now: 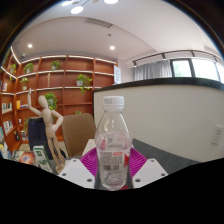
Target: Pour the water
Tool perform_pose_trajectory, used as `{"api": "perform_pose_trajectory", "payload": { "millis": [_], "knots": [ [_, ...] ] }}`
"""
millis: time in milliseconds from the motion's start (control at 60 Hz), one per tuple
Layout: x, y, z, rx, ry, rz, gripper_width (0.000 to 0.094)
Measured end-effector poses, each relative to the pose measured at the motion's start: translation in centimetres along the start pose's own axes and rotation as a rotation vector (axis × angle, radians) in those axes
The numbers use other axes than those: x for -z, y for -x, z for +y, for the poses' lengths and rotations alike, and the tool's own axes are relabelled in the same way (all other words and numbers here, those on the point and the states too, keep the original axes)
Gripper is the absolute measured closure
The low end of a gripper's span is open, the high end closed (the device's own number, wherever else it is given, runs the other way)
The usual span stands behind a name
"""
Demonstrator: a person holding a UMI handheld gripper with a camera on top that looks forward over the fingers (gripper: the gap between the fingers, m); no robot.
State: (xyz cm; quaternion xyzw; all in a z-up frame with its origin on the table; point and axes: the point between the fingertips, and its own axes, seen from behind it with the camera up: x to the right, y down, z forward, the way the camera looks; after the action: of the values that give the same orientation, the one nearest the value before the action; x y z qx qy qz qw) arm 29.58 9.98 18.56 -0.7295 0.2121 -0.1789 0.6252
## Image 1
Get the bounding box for black ceiling track rail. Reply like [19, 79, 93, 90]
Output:
[132, 49, 224, 68]

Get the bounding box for window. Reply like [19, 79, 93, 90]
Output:
[171, 58, 224, 83]

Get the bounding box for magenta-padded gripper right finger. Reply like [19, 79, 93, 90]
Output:
[128, 147, 169, 190]

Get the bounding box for dark blue chair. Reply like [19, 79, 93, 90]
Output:
[27, 116, 54, 160]

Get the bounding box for white wall sign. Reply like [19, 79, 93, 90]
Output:
[113, 64, 122, 85]

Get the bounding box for grey curtain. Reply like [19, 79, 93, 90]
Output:
[133, 59, 174, 82]

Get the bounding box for green white tissue box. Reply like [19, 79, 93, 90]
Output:
[38, 159, 55, 175]

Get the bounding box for tan chair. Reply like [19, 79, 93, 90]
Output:
[61, 113, 97, 158]

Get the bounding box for clear plastic water bottle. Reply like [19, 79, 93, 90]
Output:
[94, 95, 133, 192]

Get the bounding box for wooden artist mannequin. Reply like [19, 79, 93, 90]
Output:
[26, 88, 66, 174]

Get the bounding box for ceiling lights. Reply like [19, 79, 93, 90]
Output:
[27, 0, 120, 51]

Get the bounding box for white wall socket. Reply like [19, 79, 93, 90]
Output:
[211, 124, 224, 145]

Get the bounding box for green white drink carton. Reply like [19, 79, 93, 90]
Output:
[32, 145, 50, 165]

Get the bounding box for ceiling air vent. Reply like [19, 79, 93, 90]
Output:
[83, 17, 114, 29]

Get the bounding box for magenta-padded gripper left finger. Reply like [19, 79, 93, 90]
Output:
[57, 147, 99, 190]

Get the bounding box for wooden wall shelf unit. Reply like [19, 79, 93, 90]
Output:
[0, 46, 119, 158]

